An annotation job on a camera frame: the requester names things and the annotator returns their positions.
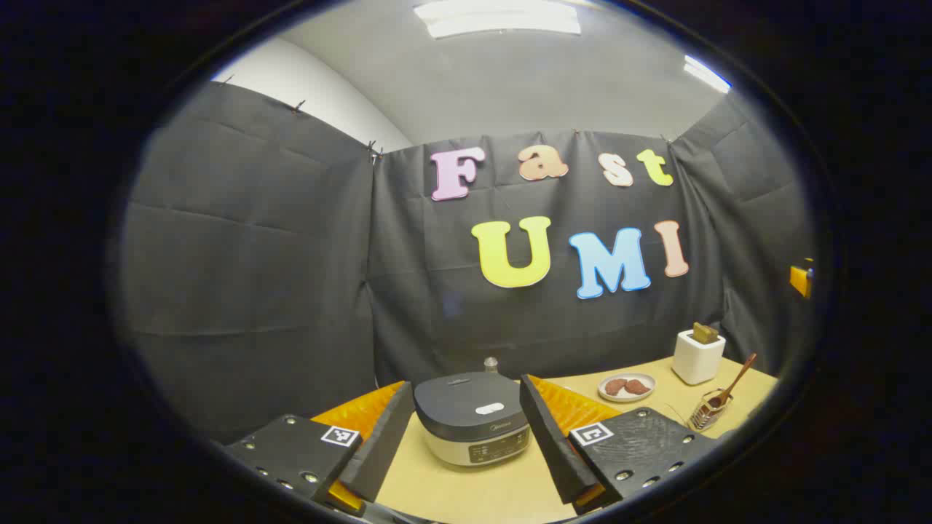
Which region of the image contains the large ceiling light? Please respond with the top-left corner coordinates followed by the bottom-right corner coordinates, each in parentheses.
top-left (414, 0), bottom-right (583, 39)

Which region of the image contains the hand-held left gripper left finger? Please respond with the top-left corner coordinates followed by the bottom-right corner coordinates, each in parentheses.
top-left (222, 380), bottom-right (416, 517)

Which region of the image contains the white round plate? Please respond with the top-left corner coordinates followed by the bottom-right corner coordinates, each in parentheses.
top-left (598, 373), bottom-right (657, 403)

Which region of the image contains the small ceiling light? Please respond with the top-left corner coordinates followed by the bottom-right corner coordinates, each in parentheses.
top-left (683, 55), bottom-right (732, 94)

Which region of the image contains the grey rice cooker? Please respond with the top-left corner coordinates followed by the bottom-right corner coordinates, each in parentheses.
top-left (414, 372), bottom-right (532, 467)

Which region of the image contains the brown wooden spoon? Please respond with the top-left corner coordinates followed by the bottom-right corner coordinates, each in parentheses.
top-left (710, 354), bottom-right (758, 408)

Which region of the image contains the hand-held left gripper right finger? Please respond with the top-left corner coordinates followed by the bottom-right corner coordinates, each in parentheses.
top-left (518, 374), bottom-right (718, 516)

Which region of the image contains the black backdrop cloth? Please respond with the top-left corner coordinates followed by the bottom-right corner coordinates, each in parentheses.
top-left (120, 80), bottom-right (815, 445)

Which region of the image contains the white toaster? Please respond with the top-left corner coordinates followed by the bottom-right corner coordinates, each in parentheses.
top-left (671, 329), bottom-right (727, 386)

